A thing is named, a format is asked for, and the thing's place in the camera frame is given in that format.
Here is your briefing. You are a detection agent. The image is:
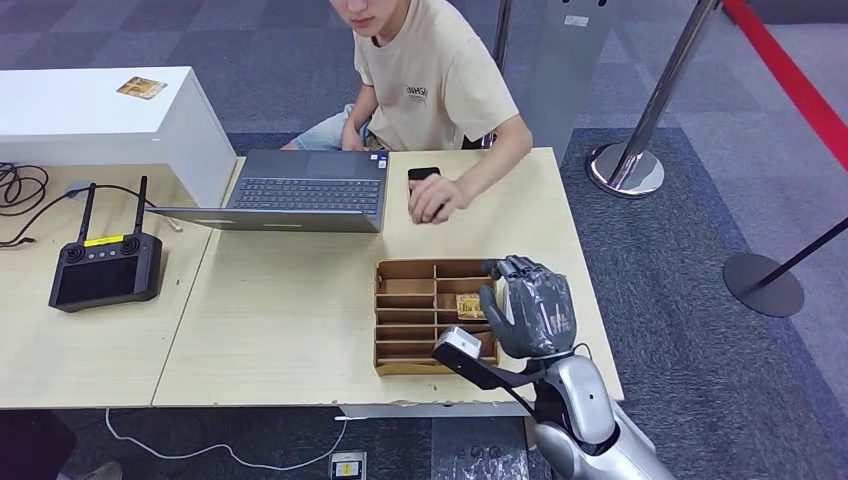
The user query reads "person's left hand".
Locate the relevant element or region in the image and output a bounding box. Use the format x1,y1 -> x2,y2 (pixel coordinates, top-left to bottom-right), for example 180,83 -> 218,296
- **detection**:
407,173 -> 468,227

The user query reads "person's right hand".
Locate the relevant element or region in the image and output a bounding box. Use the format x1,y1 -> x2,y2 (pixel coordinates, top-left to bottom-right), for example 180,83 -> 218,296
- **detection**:
341,119 -> 366,152

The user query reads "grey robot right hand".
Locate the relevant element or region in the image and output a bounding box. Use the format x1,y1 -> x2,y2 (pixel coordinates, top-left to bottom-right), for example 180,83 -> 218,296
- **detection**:
478,254 -> 578,361

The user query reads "gold patterned card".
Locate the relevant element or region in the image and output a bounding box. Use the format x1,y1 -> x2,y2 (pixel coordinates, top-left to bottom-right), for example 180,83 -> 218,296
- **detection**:
117,76 -> 169,102
455,292 -> 488,321

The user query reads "person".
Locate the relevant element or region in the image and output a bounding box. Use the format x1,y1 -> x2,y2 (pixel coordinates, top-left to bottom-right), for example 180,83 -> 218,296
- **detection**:
281,0 -> 535,227
0,410 -> 124,480

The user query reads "black smartphone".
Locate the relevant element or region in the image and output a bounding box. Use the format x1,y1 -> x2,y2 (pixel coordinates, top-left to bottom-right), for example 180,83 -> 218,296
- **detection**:
407,166 -> 446,223

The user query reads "grey open laptop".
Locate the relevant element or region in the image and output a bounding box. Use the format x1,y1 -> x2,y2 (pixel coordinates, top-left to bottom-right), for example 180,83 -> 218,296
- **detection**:
145,149 -> 391,234

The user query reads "cardboard compartment organizer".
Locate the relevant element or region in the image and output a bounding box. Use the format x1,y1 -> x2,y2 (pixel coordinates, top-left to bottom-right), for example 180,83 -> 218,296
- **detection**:
372,258 -> 501,378

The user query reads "grey kiosk panel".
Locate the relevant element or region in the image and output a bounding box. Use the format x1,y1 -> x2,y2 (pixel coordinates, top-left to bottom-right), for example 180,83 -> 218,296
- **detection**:
516,0 -> 627,167

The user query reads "thin chrome pole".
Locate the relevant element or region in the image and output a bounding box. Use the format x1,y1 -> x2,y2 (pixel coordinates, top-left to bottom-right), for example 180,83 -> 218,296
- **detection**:
480,0 -> 517,150

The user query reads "steel floor socket plate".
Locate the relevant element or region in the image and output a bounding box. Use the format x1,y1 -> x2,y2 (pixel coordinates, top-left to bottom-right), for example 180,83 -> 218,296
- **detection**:
329,451 -> 368,480

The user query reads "white box cabinet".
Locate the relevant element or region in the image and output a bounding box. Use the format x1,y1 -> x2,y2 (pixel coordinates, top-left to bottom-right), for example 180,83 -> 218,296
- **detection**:
0,66 -> 238,210

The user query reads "black remote controller with antennas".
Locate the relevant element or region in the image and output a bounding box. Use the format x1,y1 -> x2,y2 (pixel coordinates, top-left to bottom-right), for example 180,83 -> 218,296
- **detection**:
48,176 -> 165,314

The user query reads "red barrier belt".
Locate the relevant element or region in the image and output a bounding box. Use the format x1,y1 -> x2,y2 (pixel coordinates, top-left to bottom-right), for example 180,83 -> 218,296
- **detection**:
722,0 -> 848,170

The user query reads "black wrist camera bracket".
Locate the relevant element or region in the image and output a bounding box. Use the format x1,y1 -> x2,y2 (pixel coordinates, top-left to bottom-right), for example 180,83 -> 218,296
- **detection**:
440,354 -> 551,392

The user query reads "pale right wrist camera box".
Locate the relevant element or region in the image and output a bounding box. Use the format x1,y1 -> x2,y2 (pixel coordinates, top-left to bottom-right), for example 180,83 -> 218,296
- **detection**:
431,326 -> 484,372

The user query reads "chrome stanchion post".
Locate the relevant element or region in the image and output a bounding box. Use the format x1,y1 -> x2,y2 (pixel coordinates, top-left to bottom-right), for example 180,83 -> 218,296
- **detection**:
586,0 -> 723,199

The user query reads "black stanchion post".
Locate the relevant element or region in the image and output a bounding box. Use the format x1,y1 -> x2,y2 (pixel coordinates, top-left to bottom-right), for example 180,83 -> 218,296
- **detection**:
722,218 -> 848,319

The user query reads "thin black cable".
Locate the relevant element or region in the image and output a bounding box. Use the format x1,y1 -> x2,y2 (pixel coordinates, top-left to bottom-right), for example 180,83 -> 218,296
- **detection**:
0,182 -> 185,250

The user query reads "white floor cable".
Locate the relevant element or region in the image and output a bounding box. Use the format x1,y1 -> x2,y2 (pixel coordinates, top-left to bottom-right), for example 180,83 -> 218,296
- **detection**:
104,409 -> 350,473

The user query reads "black coiled cable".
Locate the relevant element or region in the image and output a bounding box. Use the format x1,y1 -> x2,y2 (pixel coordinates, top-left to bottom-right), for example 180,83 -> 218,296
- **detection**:
0,162 -> 51,218

